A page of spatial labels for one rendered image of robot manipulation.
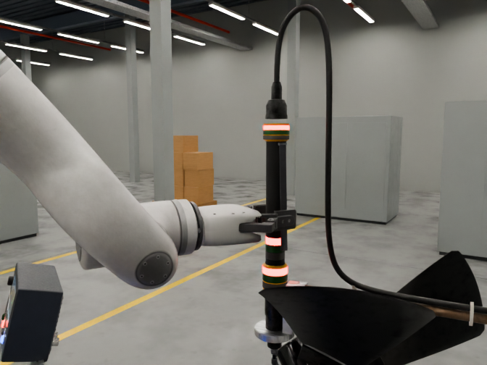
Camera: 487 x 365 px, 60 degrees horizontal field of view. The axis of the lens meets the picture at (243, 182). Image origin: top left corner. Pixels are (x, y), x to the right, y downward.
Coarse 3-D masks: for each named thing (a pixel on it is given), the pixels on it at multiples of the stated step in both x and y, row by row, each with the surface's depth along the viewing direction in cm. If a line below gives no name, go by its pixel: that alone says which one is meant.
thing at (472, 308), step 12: (312, 12) 65; (324, 24) 64; (324, 36) 65; (276, 48) 68; (276, 60) 68; (276, 72) 68; (336, 264) 68; (360, 288) 66; (372, 288) 65; (408, 300) 63; (420, 300) 62; (432, 300) 62; (480, 312) 59
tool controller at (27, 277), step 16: (16, 272) 120; (32, 272) 121; (48, 272) 124; (16, 288) 109; (32, 288) 108; (48, 288) 111; (16, 304) 106; (32, 304) 107; (48, 304) 109; (16, 320) 106; (32, 320) 108; (48, 320) 110; (16, 336) 106; (32, 336) 108; (48, 336) 110; (16, 352) 107; (32, 352) 109; (48, 352) 111
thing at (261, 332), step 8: (296, 280) 73; (264, 320) 77; (256, 328) 74; (264, 328) 74; (288, 328) 71; (256, 336) 73; (264, 336) 71; (272, 336) 71; (280, 336) 71; (288, 336) 71
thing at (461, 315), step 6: (426, 306) 62; (432, 306) 62; (438, 306) 62; (438, 312) 61; (444, 312) 61; (450, 312) 60; (456, 312) 60; (462, 312) 60; (468, 312) 60; (474, 312) 60; (450, 318) 61; (456, 318) 60; (462, 318) 60; (468, 318) 59; (474, 318) 59; (480, 318) 59; (486, 318) 59
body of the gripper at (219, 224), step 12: (192, 204) 63; (228, 204) 71; (204, 216) 61; (216, 216) 62; (228, 216) 62; (240, 216) 63; (252, 216) 64; (204, 228) 61; (216, 228) 61; (228, 228) 62; (204, 240) 61; (216, 240) 61; (228, 240) 62; (240, 240) 63; (252, 240) 64
